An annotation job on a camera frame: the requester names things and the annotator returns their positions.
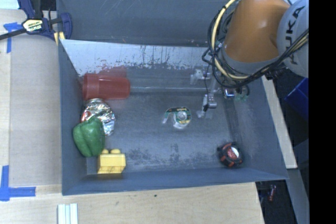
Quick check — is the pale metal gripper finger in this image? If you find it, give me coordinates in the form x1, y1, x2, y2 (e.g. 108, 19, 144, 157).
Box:
190, 66, 211, 85
196, 93, 218, 119

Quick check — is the green clear tape dispenser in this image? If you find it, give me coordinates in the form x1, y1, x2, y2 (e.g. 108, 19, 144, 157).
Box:
162, 106, 192, 130

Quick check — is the black and red tape measure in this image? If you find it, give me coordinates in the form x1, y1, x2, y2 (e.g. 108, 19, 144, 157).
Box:
216, 142, 244, 168

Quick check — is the grey metal bin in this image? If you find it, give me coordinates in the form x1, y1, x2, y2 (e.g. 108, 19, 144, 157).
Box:
55, 0, 290, 196

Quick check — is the red plastic cup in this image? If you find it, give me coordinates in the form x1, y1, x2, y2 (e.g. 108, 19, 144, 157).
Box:
82, 72, 131, 101

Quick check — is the crumpled silver foil packet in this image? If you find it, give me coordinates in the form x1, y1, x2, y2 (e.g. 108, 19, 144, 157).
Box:
80, 98, 117, 136

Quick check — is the yellow toy brick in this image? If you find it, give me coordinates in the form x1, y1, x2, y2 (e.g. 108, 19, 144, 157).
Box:
97, 148, 127, 175

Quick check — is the green bell pepper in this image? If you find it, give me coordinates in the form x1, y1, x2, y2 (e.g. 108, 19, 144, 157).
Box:
72, 115, 107, 158

